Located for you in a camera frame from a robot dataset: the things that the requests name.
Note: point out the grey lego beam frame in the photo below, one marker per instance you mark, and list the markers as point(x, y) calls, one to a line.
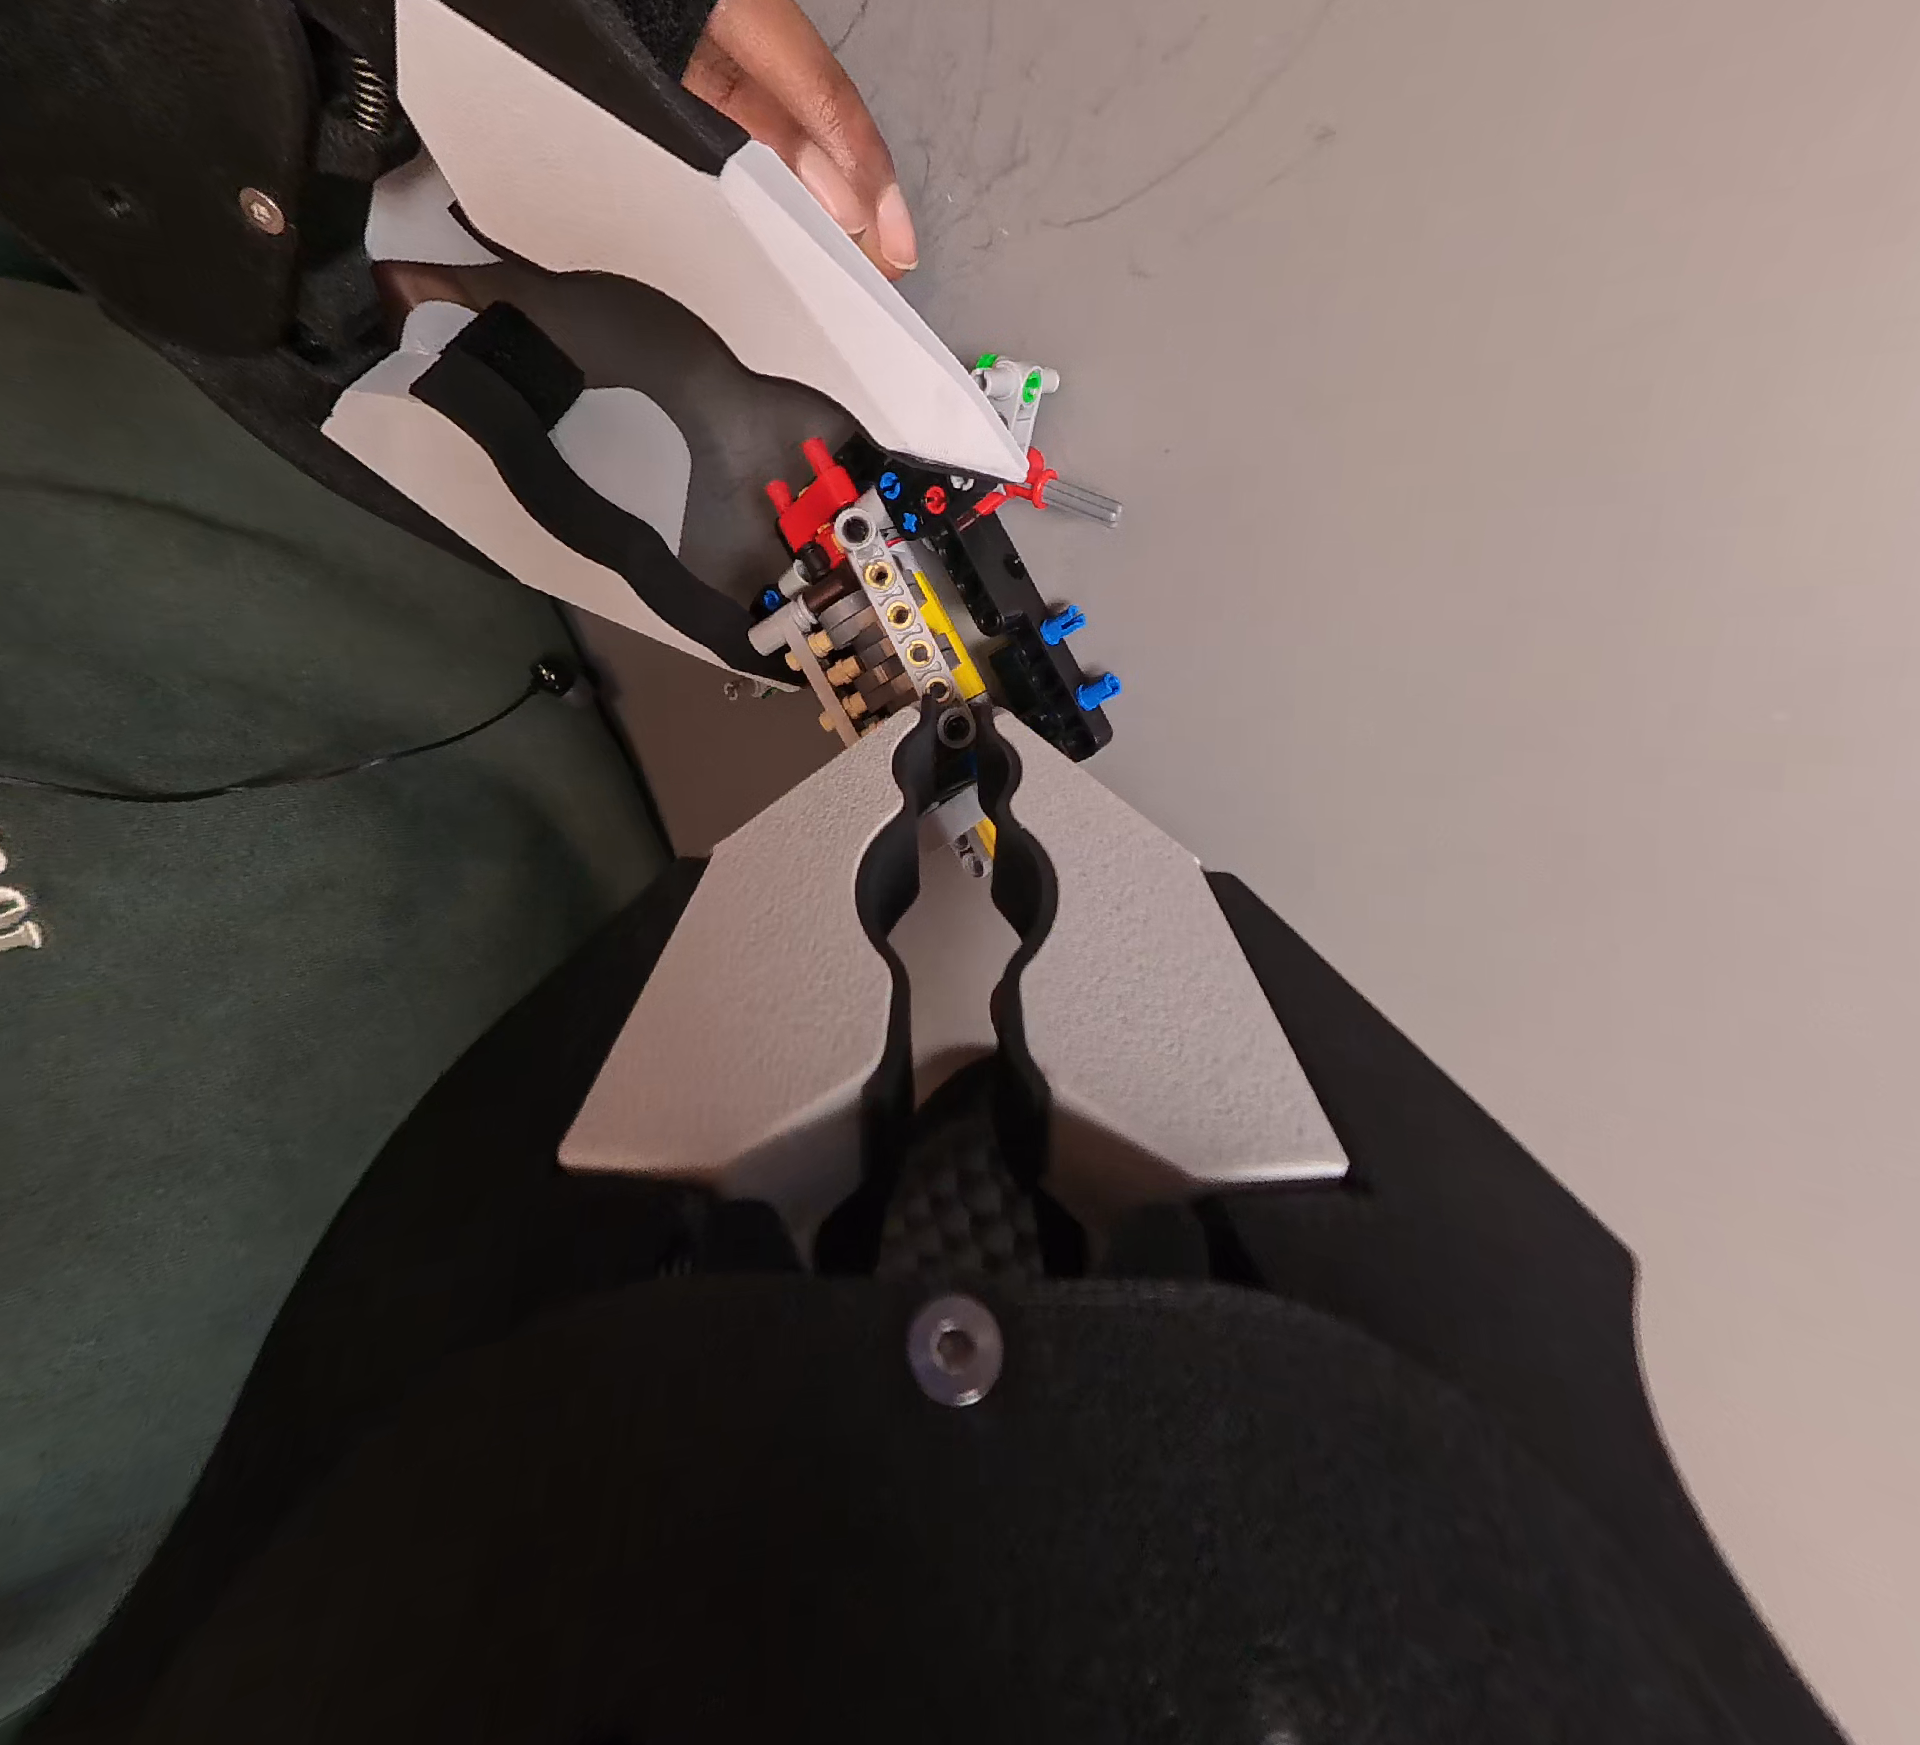
point(892, 605)
point(818, 666)

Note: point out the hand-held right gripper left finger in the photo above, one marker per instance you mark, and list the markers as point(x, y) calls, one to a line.
point(721, 1026)

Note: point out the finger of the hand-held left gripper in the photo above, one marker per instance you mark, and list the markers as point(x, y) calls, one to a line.
point(451, 484)
point(630, 169)

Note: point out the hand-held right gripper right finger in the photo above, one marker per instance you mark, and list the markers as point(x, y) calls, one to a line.
point(1185, 1026)

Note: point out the lego car chassis assembly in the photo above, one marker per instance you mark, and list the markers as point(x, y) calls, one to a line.
point(1020, 605)

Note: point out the person's left hand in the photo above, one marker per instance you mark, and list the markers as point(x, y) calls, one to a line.
point(811, 111)

